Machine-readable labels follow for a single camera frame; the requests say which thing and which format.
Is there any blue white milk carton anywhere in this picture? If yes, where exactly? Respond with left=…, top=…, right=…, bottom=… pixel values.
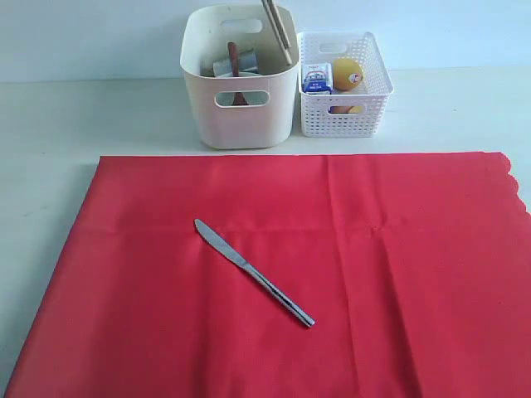
left=301, top=62, right=334, bottom=95

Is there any orange cheese wedge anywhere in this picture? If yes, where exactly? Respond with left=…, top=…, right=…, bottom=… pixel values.
left=348, top=105, right=365, bottom=114

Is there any pale green ceramic bowl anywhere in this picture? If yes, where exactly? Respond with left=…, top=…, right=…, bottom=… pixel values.
left=203, top=71, right=262, bottom=79

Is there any cream plastic bin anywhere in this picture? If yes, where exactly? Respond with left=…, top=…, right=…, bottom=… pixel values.
left=180, top=2, right=299, bottom=149

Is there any stainless steel cup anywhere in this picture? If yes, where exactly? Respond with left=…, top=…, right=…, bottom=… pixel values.
left=212, top=50, right=260, bottom=75

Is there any red tablecloth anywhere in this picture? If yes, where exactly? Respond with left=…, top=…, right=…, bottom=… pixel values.
left=6, top=153, right=530, bottom=397

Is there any wooden chopstick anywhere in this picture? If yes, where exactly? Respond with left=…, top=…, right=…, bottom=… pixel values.
left=261, top=0, right=293, bottom=66
left=268, top=0, right=290, bottom=48

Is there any white lattice plastic basket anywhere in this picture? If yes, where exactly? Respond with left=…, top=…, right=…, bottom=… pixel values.
left=297, top=32, right=393, bottom=138

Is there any orange fried food piece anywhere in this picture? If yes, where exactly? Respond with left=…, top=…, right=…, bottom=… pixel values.
left=329, top=106, right=350, bottom=114

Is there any brown wooden spoon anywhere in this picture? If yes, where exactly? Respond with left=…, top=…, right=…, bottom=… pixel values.
left=227, top=41, right=248, bottom=106

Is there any yellow lemon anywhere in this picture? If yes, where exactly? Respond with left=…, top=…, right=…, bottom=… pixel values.
left=332, top=57, right=363, bottom=91

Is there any stainless steel table knife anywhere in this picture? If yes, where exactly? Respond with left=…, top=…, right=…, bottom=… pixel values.
left=194, top=219, right=315, bottom=328

